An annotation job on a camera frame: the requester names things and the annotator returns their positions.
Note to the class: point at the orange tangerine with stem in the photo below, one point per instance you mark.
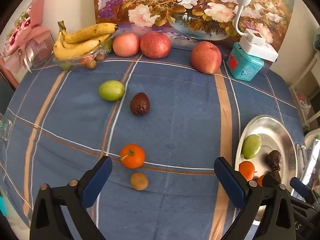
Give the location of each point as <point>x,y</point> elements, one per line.
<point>132,156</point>

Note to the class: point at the small green mango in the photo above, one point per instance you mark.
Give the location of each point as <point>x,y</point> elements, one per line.
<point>111,90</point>

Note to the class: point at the pale pink apple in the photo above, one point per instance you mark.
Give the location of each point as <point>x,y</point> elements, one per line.
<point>126,45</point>

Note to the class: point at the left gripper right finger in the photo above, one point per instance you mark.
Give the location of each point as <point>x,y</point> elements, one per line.
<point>277,221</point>

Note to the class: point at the red apple right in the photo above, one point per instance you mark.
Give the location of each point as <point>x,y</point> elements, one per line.
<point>206,57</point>

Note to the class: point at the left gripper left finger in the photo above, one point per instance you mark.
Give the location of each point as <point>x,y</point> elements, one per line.
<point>48,221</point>

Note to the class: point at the blue plaid tablecloth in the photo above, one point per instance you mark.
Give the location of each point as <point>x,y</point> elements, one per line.
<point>62,126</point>

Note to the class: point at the dark red apple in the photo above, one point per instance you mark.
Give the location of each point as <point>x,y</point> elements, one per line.
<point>155,45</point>

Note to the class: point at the banana bunch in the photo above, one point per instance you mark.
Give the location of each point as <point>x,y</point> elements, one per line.
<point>87,33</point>

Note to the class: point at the pink flower bouquet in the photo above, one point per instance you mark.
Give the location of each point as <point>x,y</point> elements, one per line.
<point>28,30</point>

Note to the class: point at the white shelf rack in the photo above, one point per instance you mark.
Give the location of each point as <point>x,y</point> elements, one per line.
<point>305,91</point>

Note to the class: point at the white phone stand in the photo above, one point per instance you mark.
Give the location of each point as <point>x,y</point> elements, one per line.
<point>301,157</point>

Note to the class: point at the brown longan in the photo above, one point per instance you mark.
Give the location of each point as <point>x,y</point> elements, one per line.
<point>139,181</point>

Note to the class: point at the large green mango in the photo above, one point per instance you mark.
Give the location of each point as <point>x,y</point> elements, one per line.
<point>251,146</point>

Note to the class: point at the round dark passion fruit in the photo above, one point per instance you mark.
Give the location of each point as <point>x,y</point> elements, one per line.
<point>140,104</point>

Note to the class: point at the floral painting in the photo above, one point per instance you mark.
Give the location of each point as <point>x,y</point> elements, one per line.
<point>216,20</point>

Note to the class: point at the white lamp base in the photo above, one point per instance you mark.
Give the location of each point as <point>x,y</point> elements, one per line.
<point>252,41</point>

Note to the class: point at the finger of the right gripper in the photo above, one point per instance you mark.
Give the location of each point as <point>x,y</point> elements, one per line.
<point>269,181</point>
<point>303,190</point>

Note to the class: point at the silver metal plate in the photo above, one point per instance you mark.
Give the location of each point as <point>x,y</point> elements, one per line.
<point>274,136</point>

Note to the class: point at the teal toy house box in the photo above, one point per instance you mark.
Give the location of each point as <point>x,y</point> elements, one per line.
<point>242,66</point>

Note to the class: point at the smartphone on stand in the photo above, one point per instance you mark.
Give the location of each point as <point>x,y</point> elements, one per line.
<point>312,156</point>

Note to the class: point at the clear plastic fruit tray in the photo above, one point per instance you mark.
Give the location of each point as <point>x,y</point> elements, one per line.
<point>82,58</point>

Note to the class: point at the glass mug red logo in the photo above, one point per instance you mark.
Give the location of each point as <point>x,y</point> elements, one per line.
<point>5,127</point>

